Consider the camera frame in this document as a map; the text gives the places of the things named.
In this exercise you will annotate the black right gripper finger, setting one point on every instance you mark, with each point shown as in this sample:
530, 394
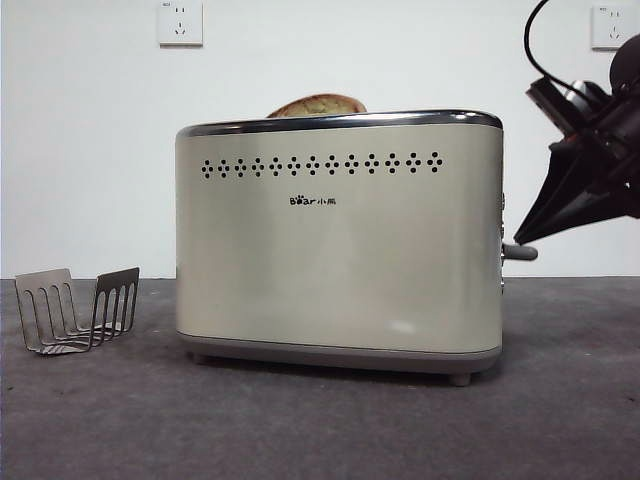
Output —
565, 180
590, 212

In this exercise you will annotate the grey toaster lever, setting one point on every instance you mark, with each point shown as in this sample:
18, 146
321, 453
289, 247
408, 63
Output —
522, 252

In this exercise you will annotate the toasted bread slice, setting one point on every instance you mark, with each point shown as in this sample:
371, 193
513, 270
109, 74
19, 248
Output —
320, 105

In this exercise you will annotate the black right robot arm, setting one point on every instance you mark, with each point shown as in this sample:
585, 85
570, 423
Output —
627, 65

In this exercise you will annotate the cream toaster with chrome top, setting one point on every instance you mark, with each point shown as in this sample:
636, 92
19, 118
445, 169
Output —
340, 260

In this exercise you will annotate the silver metal bread rack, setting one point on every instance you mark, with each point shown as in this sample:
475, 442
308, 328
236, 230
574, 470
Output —
117, 300

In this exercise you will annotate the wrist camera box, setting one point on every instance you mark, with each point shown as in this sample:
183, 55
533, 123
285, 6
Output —
565, 102

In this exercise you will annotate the white wall socket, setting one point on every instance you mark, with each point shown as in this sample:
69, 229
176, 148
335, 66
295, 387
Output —
612, 30
181, 25

